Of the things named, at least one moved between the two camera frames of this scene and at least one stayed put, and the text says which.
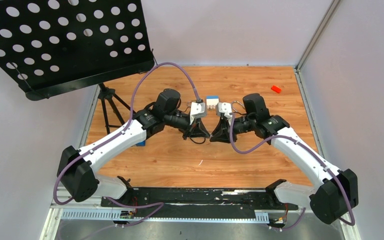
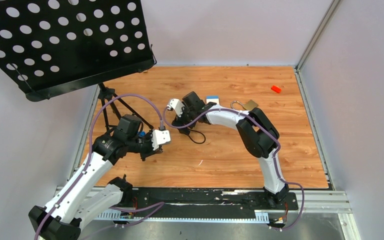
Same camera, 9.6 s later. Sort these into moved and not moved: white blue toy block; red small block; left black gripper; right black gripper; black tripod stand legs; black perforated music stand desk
Moved: left black gripper; right black gripper
Not moved: black tripod stand legs; white blue toy block; black perforated music stand desk; red small block
